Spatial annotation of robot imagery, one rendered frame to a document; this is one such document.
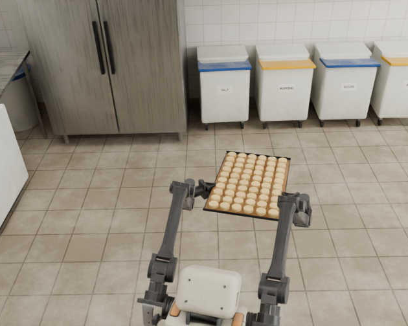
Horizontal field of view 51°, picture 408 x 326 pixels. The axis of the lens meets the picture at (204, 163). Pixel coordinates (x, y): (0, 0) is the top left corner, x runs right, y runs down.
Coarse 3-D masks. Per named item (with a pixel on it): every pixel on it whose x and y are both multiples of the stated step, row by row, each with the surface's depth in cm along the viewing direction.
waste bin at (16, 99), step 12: (24, 72) 460; (12, 84) 453; (24, 84) 464; (12, 96) 460; (24, 96) 469; (12, 108) 468; (24, 108) 475; (12, 120) 477; (24, 120) 482; (36, 120) 497
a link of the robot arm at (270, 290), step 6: (264, 282) 157; (270, 282) 156; (276, 282) 156; (264, 288) 155; (270, 288) 154; (276, 288) 154; (264, 294) 153; (270, 294) 154; (276, 294) 153; (264, 300) 153; (270, 300) 152; (276, 300) 152
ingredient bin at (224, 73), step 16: (208, 48) 471; (224, 48) 470; (240, 48) 468; (208, 64) 440; (224, 64) 437; (240, 64) 435; (208, 80) 434; (224, 80) 435; (240, 80) 436; (208, 96) 445; (224, 96) 446; (240, 96) 447; (208, 112) 456; (224, 112) 457; (240, 112) 458
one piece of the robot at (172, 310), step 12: (168, 300) 158; (168, 312) 152; (180, 312) 151; (240, 312) 152; (252, 312) 154; (168, 324) 147; (180, 324) 147; (192, 324) 147; (204, 324) 147; (228, 324) 147; (240, 324) 146
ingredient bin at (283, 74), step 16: (256, 48) 467; (272, 48) 465; (288, 48) 464; (304, 48) 462; (256, 64) 475; (272, 64) 432; (288, 64) 430; (304, 64) 428; (256, 80) 479; (272, 80) 435; (288, 80) 435; (304, 80) 435; (256, 96) 484; (272, 96) 445; (288, 96) 446; (304, 96) 446; (272, 112) 456; (288, 112) 457; (304, 112) 457
